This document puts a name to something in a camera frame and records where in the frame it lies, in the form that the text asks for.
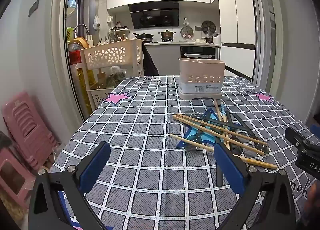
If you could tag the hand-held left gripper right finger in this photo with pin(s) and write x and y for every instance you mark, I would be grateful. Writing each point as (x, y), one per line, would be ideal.
(230, 167)

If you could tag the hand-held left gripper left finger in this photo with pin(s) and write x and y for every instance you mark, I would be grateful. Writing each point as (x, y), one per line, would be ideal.
(93, 167)

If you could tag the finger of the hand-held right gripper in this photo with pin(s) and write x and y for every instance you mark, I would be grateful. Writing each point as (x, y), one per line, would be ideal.
(297, 138)

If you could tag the blue patterned wooden chopstick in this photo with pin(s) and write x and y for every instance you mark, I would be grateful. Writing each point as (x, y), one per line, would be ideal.
(223, 115)

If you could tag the beige plastic utensil holder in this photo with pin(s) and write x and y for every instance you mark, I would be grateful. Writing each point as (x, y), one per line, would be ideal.
(200, 80)

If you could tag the person's right forearm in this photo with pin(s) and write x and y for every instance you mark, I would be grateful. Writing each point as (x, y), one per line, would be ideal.
(313, 202)

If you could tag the grey checked star tablecloth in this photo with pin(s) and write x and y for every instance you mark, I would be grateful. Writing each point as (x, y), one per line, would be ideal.
(150, 145)

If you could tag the pink plastic stool stack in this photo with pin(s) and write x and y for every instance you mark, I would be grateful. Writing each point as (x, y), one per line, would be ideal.
(27, 125)

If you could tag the yellow translucent container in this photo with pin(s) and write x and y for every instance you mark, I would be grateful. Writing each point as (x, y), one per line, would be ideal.
(81, 85)

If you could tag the bag of green vegetables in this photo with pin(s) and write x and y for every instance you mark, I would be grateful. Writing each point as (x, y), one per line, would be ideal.
(115, 75)

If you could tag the red plastic basin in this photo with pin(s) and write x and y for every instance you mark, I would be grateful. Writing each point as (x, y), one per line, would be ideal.
(74, 57)

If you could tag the beige tiered basket cart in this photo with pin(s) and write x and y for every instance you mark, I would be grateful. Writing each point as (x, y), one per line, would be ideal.
(107, 55)

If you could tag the black built-in oven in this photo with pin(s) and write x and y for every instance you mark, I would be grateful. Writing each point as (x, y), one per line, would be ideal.
(197, 51)

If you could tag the black hanging cloth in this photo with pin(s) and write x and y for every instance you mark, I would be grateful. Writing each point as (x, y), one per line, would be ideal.
(150, 60)

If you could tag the white refrigerator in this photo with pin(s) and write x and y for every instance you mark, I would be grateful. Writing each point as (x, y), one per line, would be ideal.
(237, 32)

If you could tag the round wooden boards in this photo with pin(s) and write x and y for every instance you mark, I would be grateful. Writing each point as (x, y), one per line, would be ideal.
(80, 42)

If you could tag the white knife block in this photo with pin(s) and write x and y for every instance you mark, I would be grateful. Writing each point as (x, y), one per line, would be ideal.
(88, 39)

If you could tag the small dark countertop appliance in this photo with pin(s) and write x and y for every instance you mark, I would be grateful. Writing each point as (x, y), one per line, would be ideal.
(210, 39)

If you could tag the grey kitchen counter cabinet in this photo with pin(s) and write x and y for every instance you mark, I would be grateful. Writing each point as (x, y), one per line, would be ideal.
(162, 55)

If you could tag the spice rack with bottles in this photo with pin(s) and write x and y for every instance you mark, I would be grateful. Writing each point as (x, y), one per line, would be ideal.
(117, 34)

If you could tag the green plastic basket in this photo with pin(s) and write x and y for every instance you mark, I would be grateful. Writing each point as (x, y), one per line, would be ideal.
(70, 33)

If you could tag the black wok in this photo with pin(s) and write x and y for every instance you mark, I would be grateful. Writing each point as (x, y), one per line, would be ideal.
(143, 36)

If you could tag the round metal steamer rack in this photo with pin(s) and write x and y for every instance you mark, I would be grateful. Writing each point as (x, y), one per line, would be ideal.
(208, 27)
(186, 32)

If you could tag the metal kitchen faucet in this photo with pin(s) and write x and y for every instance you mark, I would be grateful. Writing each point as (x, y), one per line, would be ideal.
(80, 25)

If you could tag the white hanging plastic bag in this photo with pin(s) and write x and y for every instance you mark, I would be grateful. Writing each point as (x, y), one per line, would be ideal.
(96, 23)

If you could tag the brown lidded cooking pot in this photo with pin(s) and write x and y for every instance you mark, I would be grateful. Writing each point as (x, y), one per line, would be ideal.
(167, 35)

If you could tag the black range hood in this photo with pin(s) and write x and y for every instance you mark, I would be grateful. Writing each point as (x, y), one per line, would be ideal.
(155, 16)

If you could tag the grey sliding door frame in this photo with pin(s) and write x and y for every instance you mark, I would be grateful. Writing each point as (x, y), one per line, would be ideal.
(58, 45)

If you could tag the white wall hook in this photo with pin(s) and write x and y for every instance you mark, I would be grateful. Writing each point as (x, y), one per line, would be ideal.
(185, 21)

